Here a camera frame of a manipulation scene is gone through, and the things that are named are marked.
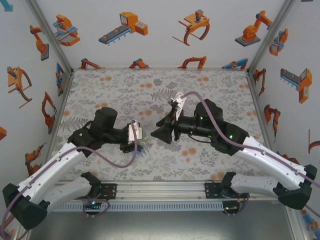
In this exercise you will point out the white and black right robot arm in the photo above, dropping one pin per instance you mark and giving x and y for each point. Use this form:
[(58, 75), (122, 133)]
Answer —
[(270, 160)]

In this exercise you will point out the aluminium frame post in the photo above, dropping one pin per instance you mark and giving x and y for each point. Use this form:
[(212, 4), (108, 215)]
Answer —
[(51, 37), (271, 37)]

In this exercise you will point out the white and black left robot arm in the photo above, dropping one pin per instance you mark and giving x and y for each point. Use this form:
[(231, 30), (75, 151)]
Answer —
[(55, 165)]

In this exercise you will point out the floral tablecloth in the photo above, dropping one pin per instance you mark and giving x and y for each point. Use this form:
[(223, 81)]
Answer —
[(160, 162)]

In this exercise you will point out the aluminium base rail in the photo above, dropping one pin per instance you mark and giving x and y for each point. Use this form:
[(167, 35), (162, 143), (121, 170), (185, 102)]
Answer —
[(160, 190)]

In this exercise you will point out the clear bottle with green label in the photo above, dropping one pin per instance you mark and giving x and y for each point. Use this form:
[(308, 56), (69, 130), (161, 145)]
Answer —
[(146, 141)]

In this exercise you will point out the small controller board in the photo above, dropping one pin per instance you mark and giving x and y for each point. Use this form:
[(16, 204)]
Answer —
[(231, 207), (92, 203)]

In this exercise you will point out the aluminium side rail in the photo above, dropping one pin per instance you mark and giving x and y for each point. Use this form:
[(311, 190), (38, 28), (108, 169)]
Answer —
[(58, 112), (258, 112)]

